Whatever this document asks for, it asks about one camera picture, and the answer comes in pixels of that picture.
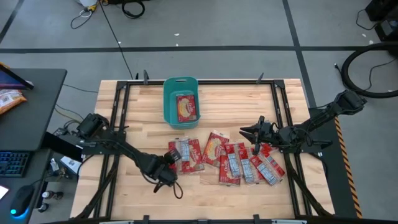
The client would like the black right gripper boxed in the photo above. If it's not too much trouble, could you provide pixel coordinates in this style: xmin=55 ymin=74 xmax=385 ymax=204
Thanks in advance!
xmin=239 ymin=116 xmax=281 ymax=156

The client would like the teal plastic basket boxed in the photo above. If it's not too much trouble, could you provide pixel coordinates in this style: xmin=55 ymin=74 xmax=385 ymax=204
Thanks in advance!
xmin=163 ymin=77 xmax=201 ymax=130

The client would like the white cardboard box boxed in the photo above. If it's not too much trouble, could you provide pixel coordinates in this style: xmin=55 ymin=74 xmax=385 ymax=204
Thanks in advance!
xmin=60 ymin=155 xmax=83 ymax=175

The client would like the black platform with hazard stripe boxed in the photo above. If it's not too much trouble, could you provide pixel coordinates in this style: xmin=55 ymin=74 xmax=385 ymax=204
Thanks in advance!
xmin=307 ymin=107 xmax=363 ymax=219

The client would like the black base block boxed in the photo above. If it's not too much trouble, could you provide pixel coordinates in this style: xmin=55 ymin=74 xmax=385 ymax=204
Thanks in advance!
xmin=42 ymin=131 xmax=85 ymax=162

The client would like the black desk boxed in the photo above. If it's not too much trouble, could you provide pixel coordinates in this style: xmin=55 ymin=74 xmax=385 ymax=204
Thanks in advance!
xmin=0 ymin=148 xmax=53 ymax=224
xmin=0 ymin=68 xmax=68 ymax=152

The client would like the black mouse with blue light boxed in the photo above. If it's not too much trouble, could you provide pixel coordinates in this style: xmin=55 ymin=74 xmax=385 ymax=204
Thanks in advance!
xmin=9 ymin=185 xmax=35 ymax=218

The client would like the black backlit keyboard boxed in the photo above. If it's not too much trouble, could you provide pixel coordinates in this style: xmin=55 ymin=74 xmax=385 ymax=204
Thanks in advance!
xmin=0 ymin=151 xmax=32 ymax=179

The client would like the orange snack bag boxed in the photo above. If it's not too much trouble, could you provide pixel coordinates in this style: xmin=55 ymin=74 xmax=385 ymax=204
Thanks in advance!
xmin=0 ymin=89 xmax=27 ymax=115

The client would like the black equipment case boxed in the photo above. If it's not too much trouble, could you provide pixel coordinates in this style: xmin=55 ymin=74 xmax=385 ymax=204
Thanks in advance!
xmin=364 ymin=0 xmax=398 ymax=42

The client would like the monitor with purple screen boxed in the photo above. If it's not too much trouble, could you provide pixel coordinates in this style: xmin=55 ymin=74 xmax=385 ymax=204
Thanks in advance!
xmin=0 ymin=62 xmax=35 ymax=91

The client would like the white and yellow plug bundle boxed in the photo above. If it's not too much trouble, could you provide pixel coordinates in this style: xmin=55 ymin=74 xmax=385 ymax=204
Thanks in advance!
xmin=76 ymin=0 xmax=98 ymax=12

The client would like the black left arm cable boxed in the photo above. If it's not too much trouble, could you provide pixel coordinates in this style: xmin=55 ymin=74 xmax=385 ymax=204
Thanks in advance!
xmin=153 ymin=179 xmax=185 ymax=200

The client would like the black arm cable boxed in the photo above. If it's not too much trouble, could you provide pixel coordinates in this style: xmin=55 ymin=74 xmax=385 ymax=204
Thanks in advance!
xmin=290 ymin=126 xmax=315 ymax=147
xmin=153 ymin=179 xmax=185 ymax=200

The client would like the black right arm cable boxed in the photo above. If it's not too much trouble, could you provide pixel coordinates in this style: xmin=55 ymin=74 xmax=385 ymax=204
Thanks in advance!
xmin=290 ymin=126 xmax=315 ymax=147

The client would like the black metal cage frame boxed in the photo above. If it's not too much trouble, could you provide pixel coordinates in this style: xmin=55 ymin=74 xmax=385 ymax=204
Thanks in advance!
xmin=70 ymin=79 xmax=335 ymax=224

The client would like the large black hose ring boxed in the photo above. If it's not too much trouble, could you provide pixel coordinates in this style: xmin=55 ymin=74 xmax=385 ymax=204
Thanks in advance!
xmin=340 ymin=41 xmax=398 ymax=100

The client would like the thin desk cable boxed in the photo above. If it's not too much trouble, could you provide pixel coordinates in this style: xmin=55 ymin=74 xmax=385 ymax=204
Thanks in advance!
xmin=62 ymin=83 xmax=100 ymax=95

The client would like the thin black floor cable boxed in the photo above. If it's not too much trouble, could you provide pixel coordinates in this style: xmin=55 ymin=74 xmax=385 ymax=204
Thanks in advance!
xmin=333 ymin=57 xmax=398 ymax=93
xmin=355 ymin=8 xmax=379 ymax=31

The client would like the long black floor cable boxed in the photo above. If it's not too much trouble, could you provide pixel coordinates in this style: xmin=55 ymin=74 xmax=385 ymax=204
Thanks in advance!
xmin=98 ymin=0 xmax=135 ymax=80

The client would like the coiled black cable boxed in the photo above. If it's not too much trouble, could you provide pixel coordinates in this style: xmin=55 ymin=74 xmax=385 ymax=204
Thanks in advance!
xmin=121 ymin=0 xmax=146 ymax=20

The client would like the looped thin floor cable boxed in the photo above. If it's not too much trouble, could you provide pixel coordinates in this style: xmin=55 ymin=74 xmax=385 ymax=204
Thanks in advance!
xmin=70 ymin=7 xmax=94 ymax=30

